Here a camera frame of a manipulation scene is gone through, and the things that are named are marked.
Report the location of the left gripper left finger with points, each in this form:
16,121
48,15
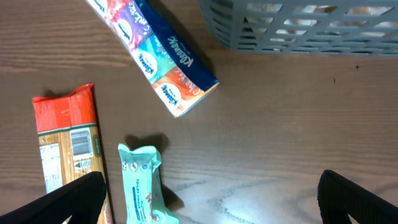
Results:
80,201

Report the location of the Kleenex tissue multipack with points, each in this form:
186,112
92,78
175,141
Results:
175,72

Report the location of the orange spaghetti packet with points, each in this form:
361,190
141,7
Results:
69,140

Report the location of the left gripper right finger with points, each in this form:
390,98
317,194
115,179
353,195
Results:
340,199

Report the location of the grey plastic lattice basket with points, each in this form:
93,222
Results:
333,27

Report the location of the mint green wipes packet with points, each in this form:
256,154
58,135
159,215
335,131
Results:
142,186

